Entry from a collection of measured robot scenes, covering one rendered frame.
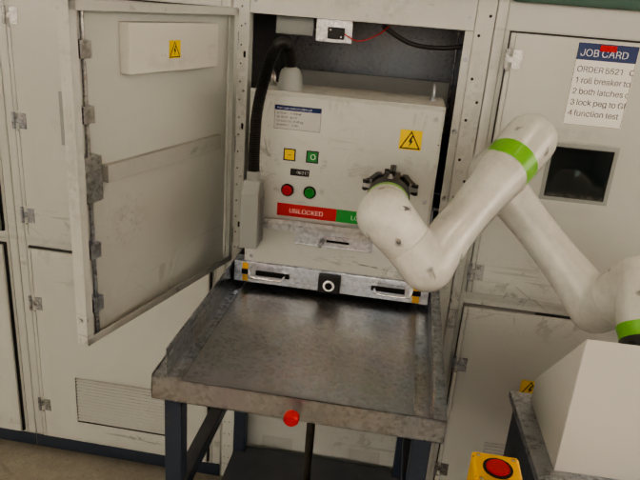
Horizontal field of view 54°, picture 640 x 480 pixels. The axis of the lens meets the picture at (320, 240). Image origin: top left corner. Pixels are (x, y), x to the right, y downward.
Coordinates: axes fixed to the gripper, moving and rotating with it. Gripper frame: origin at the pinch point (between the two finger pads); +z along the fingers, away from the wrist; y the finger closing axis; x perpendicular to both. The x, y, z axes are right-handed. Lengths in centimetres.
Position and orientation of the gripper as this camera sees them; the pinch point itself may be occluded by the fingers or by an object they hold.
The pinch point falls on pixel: (392, 173)
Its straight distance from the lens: 157.4
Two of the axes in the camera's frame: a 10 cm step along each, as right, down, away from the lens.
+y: 9.9, 1.2, -1.2
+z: 1.5, -3.3, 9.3
